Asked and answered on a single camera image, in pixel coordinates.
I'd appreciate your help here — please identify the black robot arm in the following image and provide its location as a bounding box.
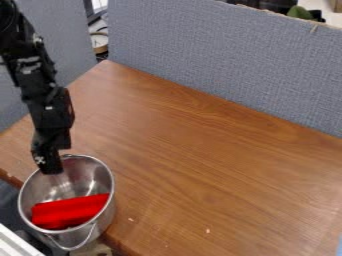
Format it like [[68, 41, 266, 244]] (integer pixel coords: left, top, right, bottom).
[[0, 0, 75, 175]]

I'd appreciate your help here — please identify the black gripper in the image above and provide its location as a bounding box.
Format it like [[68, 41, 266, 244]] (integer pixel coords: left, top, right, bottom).
[[24, 86, 75, 175]]

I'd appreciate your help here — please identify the green object behind partition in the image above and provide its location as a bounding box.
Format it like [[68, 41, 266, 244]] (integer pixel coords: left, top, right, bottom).
[[287, 6, 314, 20]]

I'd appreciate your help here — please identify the red plastic block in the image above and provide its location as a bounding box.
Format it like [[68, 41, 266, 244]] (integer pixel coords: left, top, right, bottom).
[[31, 193, 110, 230]]

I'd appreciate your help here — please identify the round wooden clock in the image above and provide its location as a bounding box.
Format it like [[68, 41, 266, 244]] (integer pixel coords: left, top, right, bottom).
[[90, 31, 108, 54]]

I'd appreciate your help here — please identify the white grey equipment corner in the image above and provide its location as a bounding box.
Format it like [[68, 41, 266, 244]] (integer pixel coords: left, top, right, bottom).
[[0, 223, 45, 256]]

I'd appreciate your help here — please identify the stainless steel pot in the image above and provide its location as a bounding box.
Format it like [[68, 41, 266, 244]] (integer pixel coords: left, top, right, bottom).
[[17, 154, 115, 251]]

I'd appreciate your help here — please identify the grey fabric partition panel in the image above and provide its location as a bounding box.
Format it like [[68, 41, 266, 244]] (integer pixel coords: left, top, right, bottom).
[[108, 0, 342, 138]]

